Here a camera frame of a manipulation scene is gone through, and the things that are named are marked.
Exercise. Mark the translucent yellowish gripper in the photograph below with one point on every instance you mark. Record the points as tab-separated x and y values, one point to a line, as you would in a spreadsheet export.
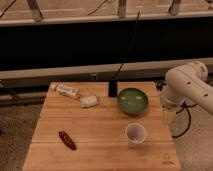
168	114

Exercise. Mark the dark red pepper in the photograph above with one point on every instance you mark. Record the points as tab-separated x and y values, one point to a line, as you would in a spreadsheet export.
67	140

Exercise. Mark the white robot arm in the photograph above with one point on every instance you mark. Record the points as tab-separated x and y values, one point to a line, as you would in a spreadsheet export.
186	81

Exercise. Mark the green bowl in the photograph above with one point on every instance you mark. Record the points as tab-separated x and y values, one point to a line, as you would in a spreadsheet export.
132	101

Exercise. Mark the wooden cutting board table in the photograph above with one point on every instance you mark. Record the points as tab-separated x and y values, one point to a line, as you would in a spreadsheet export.
99	134

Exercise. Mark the white plastic bottle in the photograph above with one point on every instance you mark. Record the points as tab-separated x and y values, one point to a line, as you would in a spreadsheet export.
66	90

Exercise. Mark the black camera post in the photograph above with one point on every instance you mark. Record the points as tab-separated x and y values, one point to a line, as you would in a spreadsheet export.
112	90

